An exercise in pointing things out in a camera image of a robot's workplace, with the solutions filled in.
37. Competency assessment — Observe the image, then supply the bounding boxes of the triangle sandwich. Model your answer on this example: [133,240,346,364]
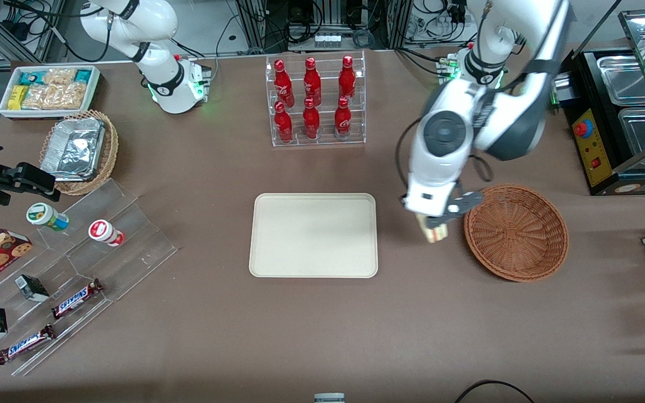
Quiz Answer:
[417,214,450,245]

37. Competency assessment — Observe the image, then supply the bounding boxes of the brown round wicker basket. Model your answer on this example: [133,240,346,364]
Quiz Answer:
[464,185,569,282]

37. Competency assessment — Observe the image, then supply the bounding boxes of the light wicker basket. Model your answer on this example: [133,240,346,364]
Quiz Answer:
[39,110,119,196]

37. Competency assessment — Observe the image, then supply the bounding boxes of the cream rectangular tray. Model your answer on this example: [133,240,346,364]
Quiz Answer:
[249,193,378,279]

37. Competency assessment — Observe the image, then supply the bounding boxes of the green lidded yogurt cup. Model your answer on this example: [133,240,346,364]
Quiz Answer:
[26,203,70,232]

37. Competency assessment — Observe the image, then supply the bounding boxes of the silver foil container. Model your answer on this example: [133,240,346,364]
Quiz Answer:
[40,117,106,182]

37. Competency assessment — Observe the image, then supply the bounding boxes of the white rectangular snack bin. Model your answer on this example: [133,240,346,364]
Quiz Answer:
[0,65,101,120]

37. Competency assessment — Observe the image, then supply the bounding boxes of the red lidded yogurt cup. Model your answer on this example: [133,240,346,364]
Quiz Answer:
[88,219,125,247]

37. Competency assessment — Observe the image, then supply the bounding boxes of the yellow snack packet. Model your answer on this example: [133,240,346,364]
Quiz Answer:
[8,85,29,110]

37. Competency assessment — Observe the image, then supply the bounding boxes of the clear cracker bag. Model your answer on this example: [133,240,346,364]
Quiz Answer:
[23,83,87,110]
[43,68,78,86]

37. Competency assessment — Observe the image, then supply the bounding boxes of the red cola bottle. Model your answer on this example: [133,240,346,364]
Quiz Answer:
[335,96,352,139]
[303,57,322,106]
[303,98,321,140]
[275,101,293,144]
[274,59,294,107]
[339,55,356,102]

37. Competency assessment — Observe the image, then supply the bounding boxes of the clear acrylic bottle rack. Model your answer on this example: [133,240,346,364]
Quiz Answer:
[265,50,367,148]

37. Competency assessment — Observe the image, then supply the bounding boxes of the Snickers chocolate bar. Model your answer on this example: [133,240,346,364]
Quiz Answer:
[51,278,104,320]
[0,324,57,365]

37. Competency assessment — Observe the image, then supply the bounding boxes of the clear acrylic stepped display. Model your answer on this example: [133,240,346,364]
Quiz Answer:
[0,178,179,377]

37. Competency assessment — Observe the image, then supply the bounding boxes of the black food warmer cabinet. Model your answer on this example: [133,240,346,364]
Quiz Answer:
[546,8,645,196]

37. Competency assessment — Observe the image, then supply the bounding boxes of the black looped table cable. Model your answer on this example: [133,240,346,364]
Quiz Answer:
[454,379,536,403]

